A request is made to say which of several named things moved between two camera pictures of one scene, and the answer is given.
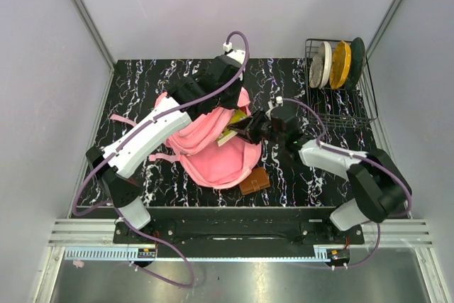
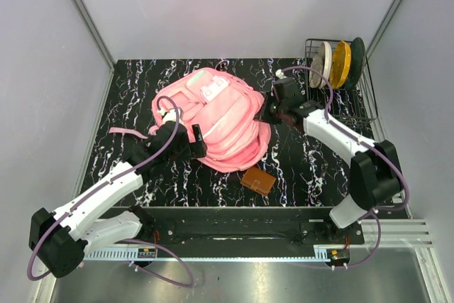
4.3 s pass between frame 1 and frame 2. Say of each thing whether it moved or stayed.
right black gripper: moved
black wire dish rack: stayed
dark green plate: stayed
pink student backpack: moved
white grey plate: stayed
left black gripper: moved
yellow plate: stayed
